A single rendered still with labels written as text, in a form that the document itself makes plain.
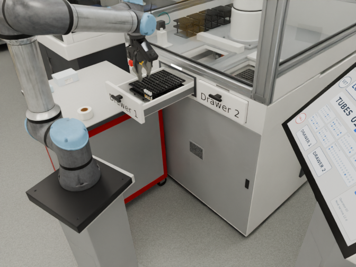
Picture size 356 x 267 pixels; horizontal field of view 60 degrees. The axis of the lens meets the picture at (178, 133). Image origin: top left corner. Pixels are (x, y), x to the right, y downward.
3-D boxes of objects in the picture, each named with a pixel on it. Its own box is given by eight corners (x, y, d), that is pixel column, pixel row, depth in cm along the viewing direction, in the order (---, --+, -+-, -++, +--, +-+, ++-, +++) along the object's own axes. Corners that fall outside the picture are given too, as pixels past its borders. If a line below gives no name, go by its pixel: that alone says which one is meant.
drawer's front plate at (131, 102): (142, 124, 138) (139, 103, 131) (108, 100, 155) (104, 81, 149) (145, 123, 139) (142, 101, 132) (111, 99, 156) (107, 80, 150)
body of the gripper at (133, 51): (140, 54, 142) (137, 28, 134) (152, 59, 136) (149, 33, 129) (126, 59, 138) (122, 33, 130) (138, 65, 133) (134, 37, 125)
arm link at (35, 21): (27, -8, 71) (160, 9, 109) (2, -15, 77) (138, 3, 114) (28, 43, 76) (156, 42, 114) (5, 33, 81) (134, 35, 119)
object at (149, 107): (142, 118, 139) (141, 107, 135) (112, 98, 154) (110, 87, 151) (205, 88, 159) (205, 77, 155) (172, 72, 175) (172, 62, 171)
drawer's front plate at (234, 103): (243, 124, 135) (245, 103, 128) (197, 100, 152) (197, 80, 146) (246, 123, 136) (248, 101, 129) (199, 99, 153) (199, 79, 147)
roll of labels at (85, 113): (86, 121, 152) (84, 114, 149) (76, 117, 155) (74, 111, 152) (96, 114, 156) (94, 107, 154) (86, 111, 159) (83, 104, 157)
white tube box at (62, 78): (59, 87, 182) (57, 79, 179) (53, 82, 187) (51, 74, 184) (79, 80, 188) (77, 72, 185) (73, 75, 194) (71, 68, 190)
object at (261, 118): (262, 135, 131) (266, 106, 122) (128, 64, 194) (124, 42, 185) (361, 65, 180) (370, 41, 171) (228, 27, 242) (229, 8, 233)
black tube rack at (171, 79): (151, 108, 145) (150, 96, 141) (130, 95, 156) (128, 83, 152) (185, 91, 156) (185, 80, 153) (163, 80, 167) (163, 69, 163)
